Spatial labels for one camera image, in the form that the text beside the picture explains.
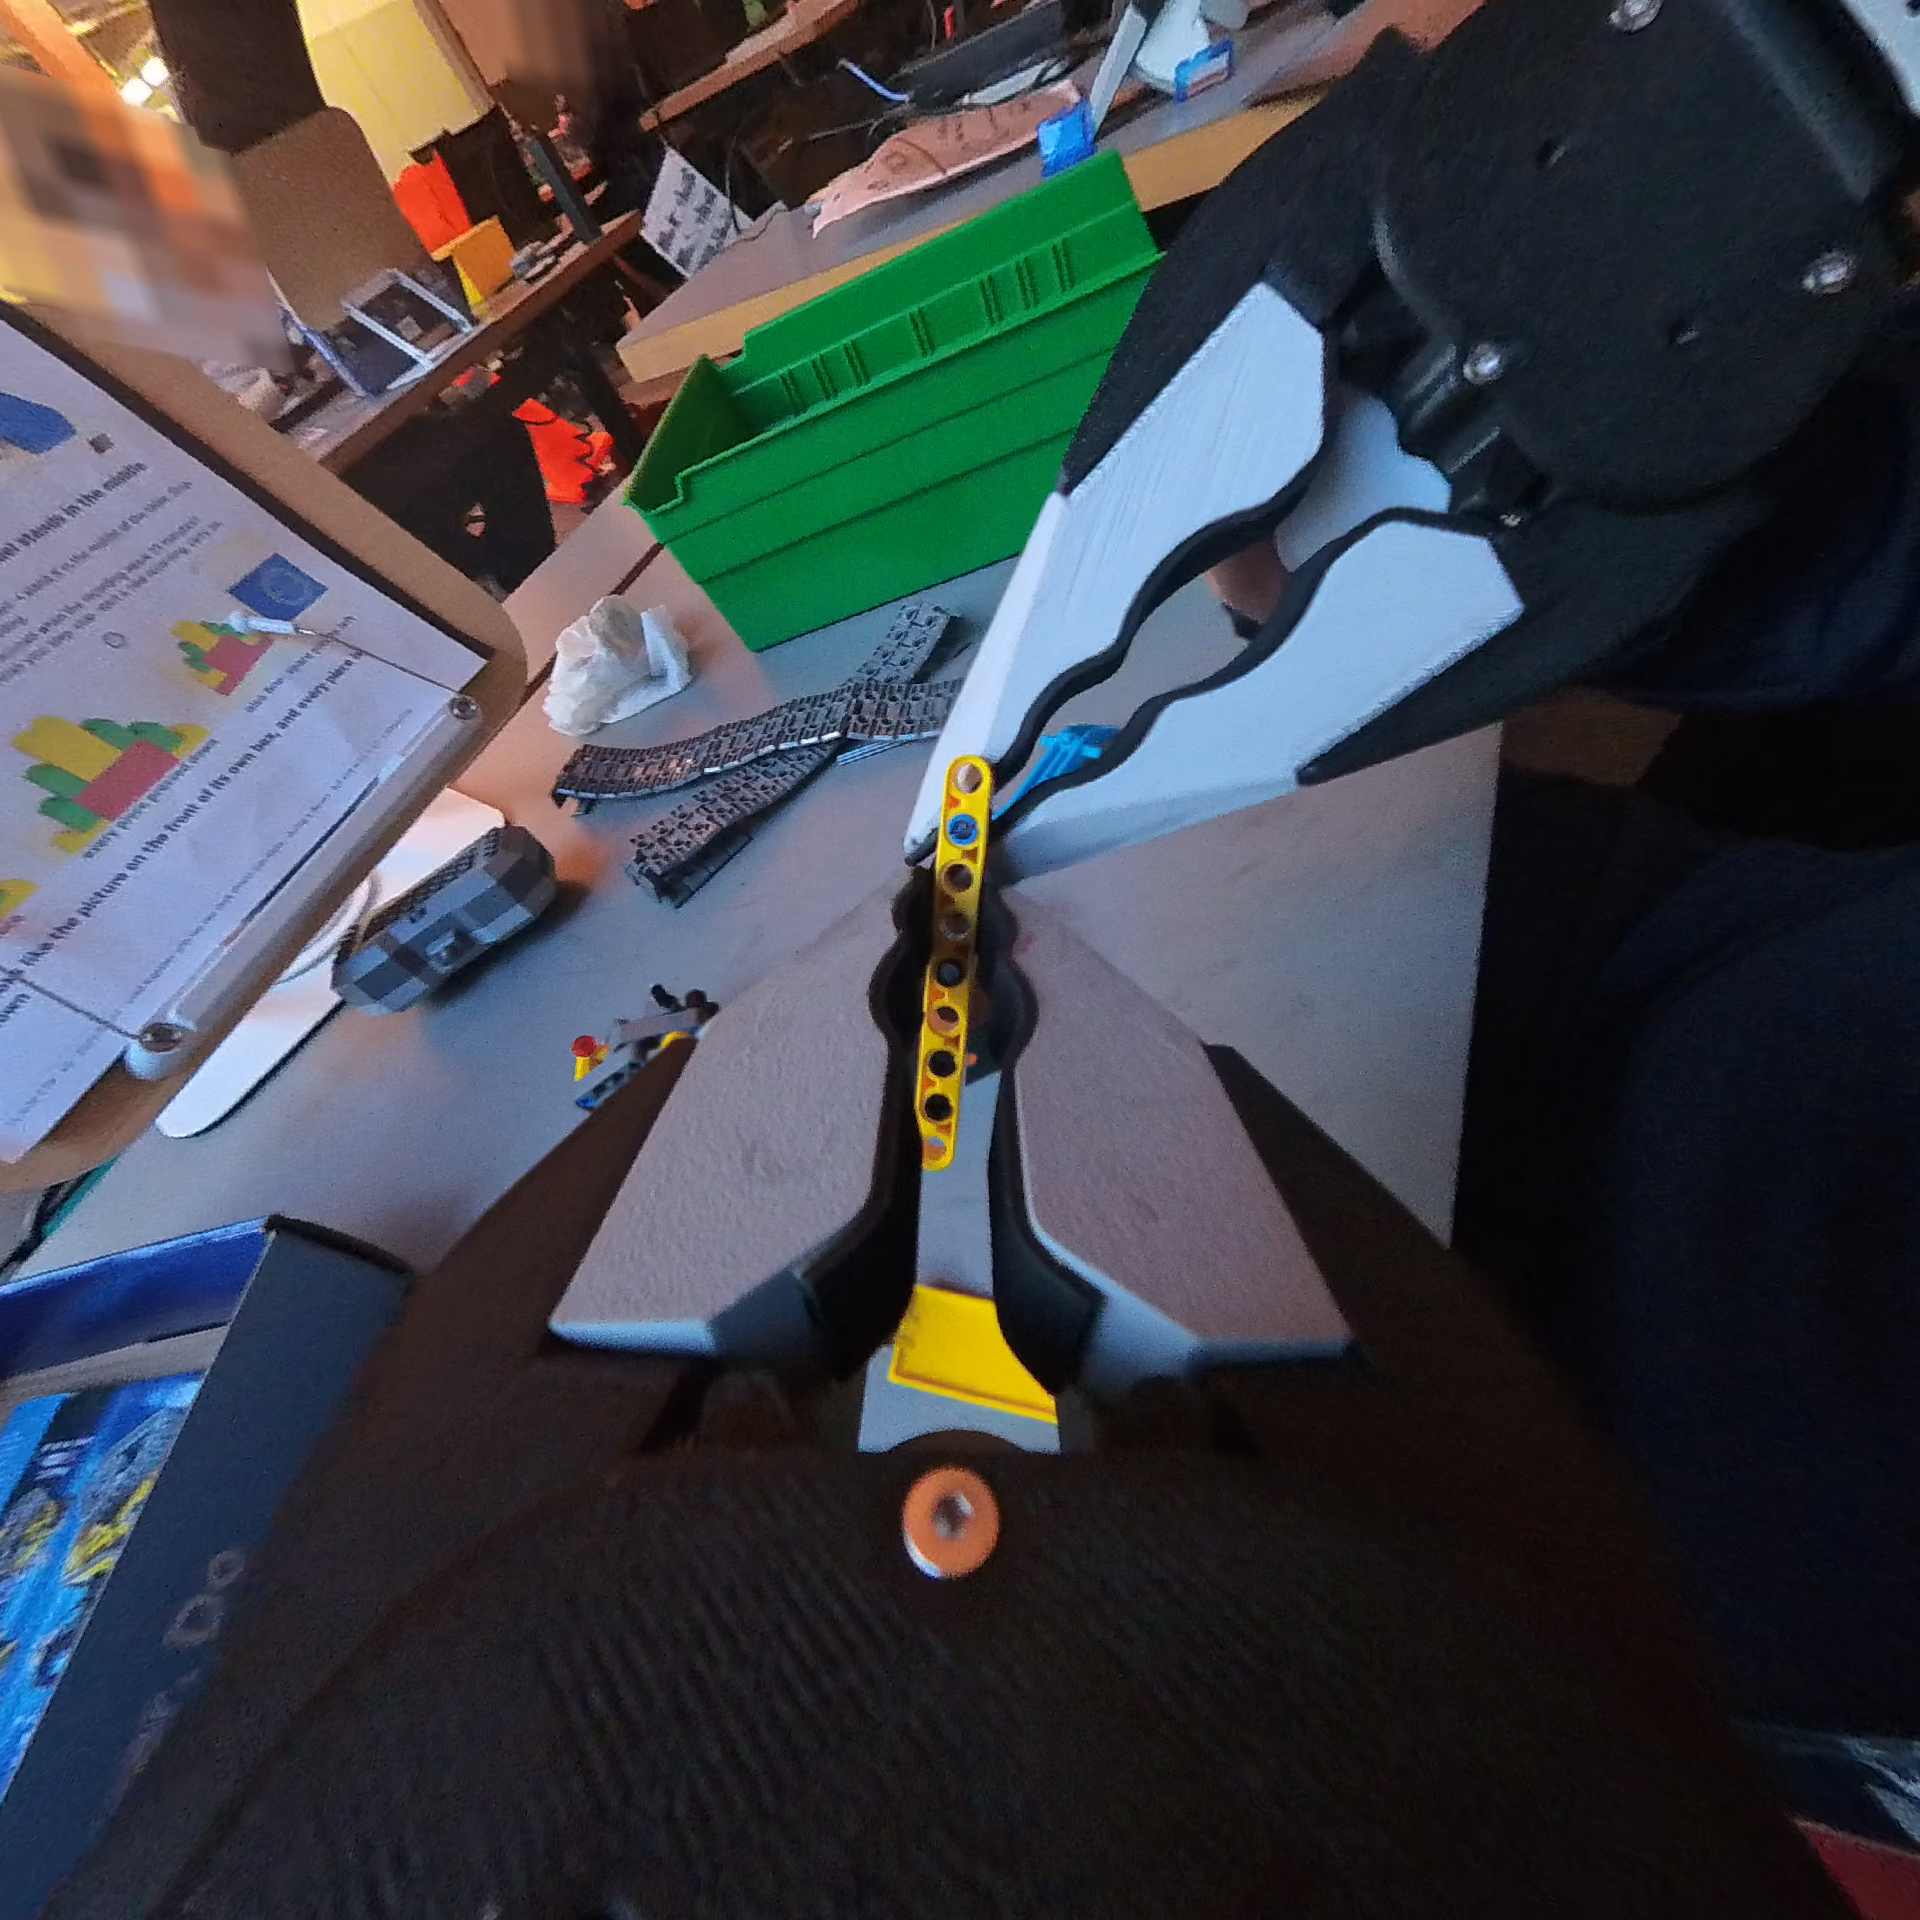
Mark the dark blue cardboard box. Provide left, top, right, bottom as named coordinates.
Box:
left=0, top=1217, right=414, bottom=1920

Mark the person's dark clothed body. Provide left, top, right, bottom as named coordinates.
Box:
left=1463, top=645, right=1920, bottom=1920

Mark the white stand base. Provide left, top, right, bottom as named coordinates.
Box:
left=129, top=785, right=513, bottom=1142

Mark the brown rounded panel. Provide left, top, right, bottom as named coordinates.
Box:
left=224, top=105, right=438, bottom=287

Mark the yellow perforated beam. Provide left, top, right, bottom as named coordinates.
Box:
left=903, top=753, right=995, bottom=1173

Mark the green storage bin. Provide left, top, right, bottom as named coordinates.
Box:
left=623, top=145, right=1168, bottom=654

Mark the printed instruction sheet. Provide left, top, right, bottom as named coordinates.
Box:
left=0, top=315, right=490, bottom=1164

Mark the wooden display board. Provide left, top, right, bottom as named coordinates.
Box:
left=0, top=300, right=529, bottom=1201

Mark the black perforated brick model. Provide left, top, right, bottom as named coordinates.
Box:
left=570, top=982, right=723, bottom=1113

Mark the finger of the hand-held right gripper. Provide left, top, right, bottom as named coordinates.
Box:
left=987, top=507, right=1527, bottom=881
left=903, top=280, right=1338, bottom=872

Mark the brown background table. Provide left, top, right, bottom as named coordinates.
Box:
left=286, top=209, right=647, bottom=472

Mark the orange plastic container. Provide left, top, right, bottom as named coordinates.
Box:
left=394, top=150, right=474, bottom=255

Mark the blue brick separator tool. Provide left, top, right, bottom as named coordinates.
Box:
left=997, top=724, right=1128, bottom=817

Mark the grey desk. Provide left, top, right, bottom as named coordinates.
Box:
left=0, top=495, right=1506, bottom=1320

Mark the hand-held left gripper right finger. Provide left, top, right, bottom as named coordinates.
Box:
left=984, top=892, right=1360, bottom=1359

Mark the colourful instruction booklet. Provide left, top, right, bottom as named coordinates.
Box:
left=0, top=1372, right=203, bottom=1800

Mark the yellow scoop piece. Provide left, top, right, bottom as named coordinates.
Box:
left=886, top=1283, right=1058, bottom=1427

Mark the person's right hand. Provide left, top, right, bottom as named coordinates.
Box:
left=1210, top=527, right=1297, bottom=641

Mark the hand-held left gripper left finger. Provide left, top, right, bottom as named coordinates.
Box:
left=546, top=896, right=922, bottom=1361

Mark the tan adjacent table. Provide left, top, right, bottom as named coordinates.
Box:
left=615, top=30, right=1443, bottom=383

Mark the clear display case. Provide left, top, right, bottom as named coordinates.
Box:
left=337, top=268, right=482, bottom=395

